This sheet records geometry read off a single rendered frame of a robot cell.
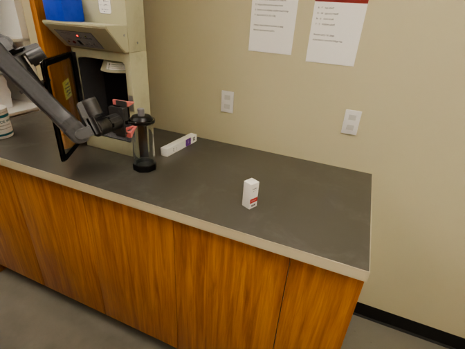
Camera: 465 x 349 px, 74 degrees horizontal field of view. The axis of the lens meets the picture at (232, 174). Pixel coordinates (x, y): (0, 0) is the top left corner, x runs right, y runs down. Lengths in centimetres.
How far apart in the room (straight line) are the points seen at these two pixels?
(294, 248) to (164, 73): 124
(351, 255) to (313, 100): 79
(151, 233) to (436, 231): 134
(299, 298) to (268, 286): 11
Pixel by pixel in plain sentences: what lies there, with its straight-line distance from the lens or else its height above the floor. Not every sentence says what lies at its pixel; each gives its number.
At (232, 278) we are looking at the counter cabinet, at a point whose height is 70.
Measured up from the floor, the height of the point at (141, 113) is 119.
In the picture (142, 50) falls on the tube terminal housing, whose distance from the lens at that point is 147.
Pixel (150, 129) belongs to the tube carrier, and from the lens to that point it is 133.
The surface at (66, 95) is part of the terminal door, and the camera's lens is 151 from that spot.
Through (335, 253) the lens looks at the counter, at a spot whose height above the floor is 94.
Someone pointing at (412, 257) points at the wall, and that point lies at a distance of 188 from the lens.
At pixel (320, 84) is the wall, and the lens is 153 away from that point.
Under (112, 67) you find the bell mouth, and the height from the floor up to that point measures 134.
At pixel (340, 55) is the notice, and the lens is 151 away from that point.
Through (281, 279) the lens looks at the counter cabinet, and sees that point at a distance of 113.
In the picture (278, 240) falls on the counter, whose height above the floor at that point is 94.
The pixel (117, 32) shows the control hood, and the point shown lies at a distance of 135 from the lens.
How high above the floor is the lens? 157
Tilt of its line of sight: 27 degrees down
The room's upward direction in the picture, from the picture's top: 4 degrees clockwise
